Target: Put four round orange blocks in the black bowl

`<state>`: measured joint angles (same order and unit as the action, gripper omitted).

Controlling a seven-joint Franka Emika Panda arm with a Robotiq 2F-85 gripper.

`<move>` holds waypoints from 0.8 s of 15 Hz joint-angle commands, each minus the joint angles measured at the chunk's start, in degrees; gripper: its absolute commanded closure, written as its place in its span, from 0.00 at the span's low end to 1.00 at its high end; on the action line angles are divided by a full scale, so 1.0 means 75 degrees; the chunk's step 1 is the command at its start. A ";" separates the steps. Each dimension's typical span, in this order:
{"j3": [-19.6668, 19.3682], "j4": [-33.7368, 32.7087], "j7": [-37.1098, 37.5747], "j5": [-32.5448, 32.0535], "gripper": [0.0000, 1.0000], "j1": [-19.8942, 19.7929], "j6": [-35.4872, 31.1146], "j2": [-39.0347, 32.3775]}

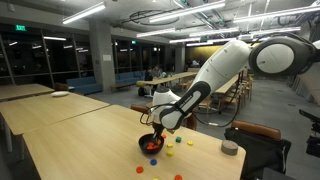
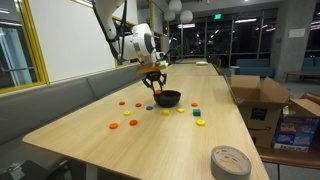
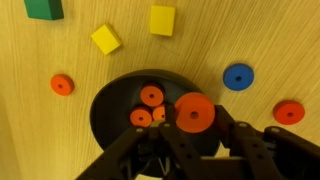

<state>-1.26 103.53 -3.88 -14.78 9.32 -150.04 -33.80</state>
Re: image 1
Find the black bowl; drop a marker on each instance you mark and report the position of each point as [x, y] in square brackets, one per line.
[143, 150]

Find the white paper notice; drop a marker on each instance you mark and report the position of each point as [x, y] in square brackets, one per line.
[107, 57]

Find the seated person light clothes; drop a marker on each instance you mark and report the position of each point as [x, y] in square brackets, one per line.
[157, 71]

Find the ceiling light strip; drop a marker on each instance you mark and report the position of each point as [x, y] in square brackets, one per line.
[185, 40]
[83, 12]
[186, 11]
[155, 32]
[266, 15]

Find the seated person dark clothes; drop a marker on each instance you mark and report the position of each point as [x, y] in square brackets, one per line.
[149, 76]

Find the wooden block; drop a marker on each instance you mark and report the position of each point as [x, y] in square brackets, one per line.
[170, 130]

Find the black camera on tripod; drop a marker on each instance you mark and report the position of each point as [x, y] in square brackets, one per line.
[313, 145]

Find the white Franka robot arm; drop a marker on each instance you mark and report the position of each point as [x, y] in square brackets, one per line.
[220, 66]

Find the blue sofa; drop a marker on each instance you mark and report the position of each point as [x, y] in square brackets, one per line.
[83, 86]
[128, 77]

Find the long wooden table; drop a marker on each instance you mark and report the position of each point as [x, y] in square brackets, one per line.
[160, 80]
[228, 86]

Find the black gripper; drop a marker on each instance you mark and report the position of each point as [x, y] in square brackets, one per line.
[158, 127]

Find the light wooden table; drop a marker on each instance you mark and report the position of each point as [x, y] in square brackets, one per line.
[43, 111]
[23, 90]

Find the concrete pillar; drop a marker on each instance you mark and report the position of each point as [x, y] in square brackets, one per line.
[101, 43]

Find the white plate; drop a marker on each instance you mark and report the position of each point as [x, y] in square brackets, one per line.
[60, 94]

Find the round yellow block with hole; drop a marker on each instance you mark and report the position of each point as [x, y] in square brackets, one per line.
[190, 143]

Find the open cardboard box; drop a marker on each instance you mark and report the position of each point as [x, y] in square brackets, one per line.
[149, 104]

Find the wooden bench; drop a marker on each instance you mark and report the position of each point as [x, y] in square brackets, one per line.
[120, 85]

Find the black backpack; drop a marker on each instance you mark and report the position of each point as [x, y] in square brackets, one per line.
[141, 91]

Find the round blue block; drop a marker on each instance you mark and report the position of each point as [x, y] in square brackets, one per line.
[153, 162]

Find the green exit sign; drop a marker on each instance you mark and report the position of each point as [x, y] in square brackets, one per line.
[133, 42]
[20, 28]

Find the green cube block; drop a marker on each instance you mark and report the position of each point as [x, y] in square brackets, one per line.
[178, 139]

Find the wooden chair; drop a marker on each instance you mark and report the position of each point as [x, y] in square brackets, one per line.
[206, 102]

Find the grey duct tape roll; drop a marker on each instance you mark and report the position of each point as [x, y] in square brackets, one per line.
[229, 149]

